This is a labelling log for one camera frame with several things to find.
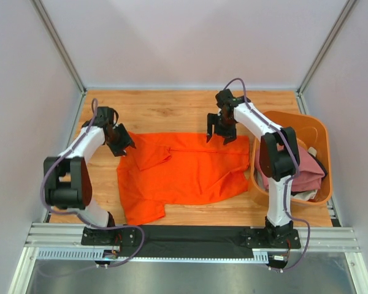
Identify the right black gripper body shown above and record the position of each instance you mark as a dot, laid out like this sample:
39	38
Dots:
226	127

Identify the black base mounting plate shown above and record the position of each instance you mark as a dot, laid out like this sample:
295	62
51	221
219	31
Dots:
181	241

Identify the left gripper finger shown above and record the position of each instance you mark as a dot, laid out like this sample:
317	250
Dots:
131	143
121	152

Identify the dark garment in basket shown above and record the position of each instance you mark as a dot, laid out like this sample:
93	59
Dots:
325	172

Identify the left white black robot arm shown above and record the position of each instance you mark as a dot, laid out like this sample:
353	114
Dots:
66	187

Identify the orange t shirt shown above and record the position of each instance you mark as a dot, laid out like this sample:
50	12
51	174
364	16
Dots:
179	169

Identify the orange plastic basket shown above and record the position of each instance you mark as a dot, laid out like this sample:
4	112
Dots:
310	132

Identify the aluminium rail frame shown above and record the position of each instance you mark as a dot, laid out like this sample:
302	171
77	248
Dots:
54	261

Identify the aluminium corner post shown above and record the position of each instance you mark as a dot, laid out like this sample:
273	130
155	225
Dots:
58	43
342	17

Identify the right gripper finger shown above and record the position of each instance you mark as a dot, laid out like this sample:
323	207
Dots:
211	120
229	139

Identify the pink t shirt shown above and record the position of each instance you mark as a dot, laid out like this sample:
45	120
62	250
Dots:
309	173

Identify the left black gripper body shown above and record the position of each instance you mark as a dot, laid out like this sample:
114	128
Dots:
119	139

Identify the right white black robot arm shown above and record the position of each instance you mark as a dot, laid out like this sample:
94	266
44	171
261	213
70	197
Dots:
278	159

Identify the left aluminium corner post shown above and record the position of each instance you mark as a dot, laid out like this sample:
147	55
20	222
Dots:
58	43

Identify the right aluminium corner post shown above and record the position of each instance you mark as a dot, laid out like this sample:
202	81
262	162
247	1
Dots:
342	17

